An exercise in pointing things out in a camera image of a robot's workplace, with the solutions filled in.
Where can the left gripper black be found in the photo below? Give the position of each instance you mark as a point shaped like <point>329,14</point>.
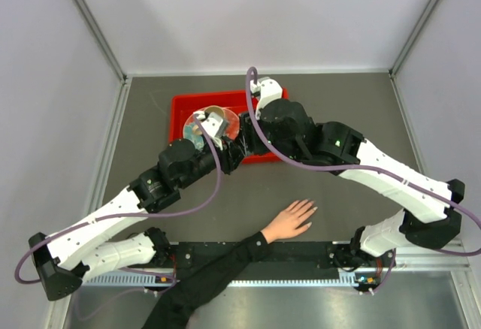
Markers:
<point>231,156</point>

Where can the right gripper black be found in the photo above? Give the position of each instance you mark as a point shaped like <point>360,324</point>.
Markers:
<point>249,134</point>

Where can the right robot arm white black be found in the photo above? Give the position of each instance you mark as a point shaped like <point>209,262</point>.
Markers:
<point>427,218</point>

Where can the black sleeved forearm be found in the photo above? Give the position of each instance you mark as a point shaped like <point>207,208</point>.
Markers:
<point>174,308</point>

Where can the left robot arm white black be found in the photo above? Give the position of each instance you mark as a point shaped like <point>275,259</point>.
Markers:
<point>65,261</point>

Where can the person's hand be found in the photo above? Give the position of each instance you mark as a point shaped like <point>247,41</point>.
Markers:
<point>290,222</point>

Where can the beige ceramic mug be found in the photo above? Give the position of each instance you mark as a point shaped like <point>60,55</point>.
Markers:
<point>224,112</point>

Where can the floral ceramic plate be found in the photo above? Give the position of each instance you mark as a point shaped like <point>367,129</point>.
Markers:
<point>231,132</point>

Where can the red plastic tray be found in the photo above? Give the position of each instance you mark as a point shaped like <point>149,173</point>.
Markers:
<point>183,106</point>

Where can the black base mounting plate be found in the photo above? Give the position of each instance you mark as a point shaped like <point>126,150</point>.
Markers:
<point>190,255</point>

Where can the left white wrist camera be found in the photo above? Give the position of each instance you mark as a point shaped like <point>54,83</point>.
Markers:
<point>213,126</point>

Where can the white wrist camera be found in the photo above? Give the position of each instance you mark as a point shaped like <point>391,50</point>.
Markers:
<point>213,126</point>
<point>265,90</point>

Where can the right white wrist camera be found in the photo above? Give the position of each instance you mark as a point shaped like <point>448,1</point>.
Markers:
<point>265,90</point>

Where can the grey slotted cable duct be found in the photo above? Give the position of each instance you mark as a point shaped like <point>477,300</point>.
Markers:
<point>152,279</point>

